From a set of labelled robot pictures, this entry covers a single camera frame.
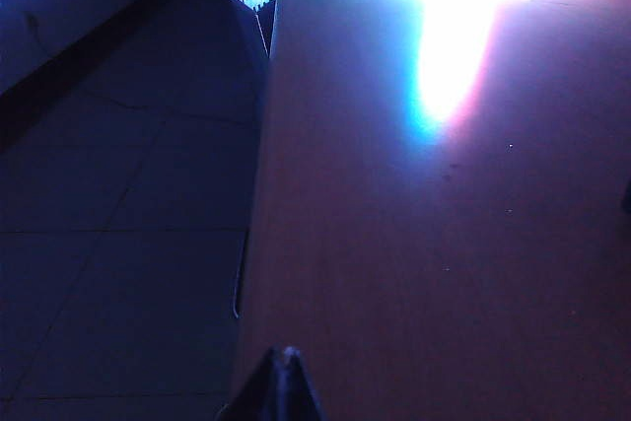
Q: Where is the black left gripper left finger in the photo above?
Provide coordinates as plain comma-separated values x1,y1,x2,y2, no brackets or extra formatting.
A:
229,347,286,421

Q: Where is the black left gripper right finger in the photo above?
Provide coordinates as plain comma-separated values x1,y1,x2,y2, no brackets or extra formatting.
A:
281,346,327,421

